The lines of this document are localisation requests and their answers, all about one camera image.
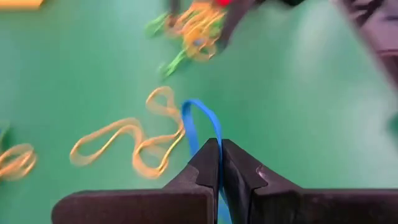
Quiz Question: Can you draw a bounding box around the yellow plastic basket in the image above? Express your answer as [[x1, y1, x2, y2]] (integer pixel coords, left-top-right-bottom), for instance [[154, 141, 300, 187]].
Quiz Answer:
[[0, 0, 45, 10]]

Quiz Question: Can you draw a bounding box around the green table mat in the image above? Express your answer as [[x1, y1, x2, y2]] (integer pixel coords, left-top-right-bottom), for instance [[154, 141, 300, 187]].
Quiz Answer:
[[0, 0, 398, 224]]

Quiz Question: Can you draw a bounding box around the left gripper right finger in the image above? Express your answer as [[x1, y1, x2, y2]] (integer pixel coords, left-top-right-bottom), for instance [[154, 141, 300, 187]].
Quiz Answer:
[[221, 139, 398, 224]]

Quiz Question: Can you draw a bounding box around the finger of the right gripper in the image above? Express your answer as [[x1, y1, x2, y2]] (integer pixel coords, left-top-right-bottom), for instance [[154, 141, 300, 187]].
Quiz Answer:
[[169, 0, 182, 18], [216, 0, 265, 54]]

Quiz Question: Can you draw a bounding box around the right rubber band pile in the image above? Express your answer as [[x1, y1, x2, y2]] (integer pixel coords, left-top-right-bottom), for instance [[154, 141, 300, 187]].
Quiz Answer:
[[166, 1, 227, 62]]

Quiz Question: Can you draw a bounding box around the thin blue rubber band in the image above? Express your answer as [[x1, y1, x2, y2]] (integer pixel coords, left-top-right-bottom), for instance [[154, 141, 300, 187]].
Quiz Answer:
[[181, 98, 233, 224]]

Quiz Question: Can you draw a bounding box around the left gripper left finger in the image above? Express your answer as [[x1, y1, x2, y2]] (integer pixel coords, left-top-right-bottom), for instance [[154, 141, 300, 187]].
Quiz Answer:
[[51, 138, 220, 224]]

